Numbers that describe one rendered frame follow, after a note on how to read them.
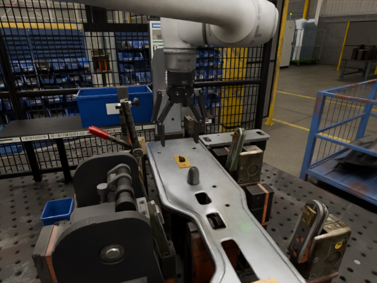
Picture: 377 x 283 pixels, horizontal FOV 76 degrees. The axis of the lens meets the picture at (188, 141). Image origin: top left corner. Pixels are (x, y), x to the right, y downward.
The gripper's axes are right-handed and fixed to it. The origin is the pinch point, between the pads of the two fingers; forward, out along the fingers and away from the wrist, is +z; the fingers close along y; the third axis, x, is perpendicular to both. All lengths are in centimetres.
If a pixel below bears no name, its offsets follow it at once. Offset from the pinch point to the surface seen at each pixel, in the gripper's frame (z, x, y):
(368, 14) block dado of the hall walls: -169, 901, 1147
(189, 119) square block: 2.1, 23.8, 10.7
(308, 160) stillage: 74, 97, 154
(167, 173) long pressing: 8.8, -6.0, -5.4
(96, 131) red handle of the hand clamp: -4.4, -1.2, -24.0
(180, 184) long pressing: 8.8, -13.0, -3.1
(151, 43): -27, 54, 0
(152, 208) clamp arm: -0.7, -33.8, -13.8
